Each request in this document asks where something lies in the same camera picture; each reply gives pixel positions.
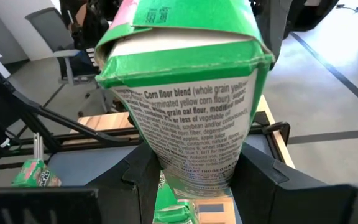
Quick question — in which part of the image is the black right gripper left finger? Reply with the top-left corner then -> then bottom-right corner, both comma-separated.
0,141 -> 163,224

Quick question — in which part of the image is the black furniture piece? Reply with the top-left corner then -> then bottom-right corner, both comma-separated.
252,0 -> 340,71

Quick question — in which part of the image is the green Apple Jacks cereal box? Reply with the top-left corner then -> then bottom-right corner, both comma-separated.
11,159 -> 62,188
94,0 -> 275,200
152,174 -> 200,224

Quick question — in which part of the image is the black table clamp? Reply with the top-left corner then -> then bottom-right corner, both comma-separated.
267,121 -> 291,146

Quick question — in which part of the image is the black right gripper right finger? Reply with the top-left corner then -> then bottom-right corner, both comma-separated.
230,142 -> 358,224

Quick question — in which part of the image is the grey office chair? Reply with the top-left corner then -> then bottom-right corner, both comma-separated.
24,7 -> 111,116

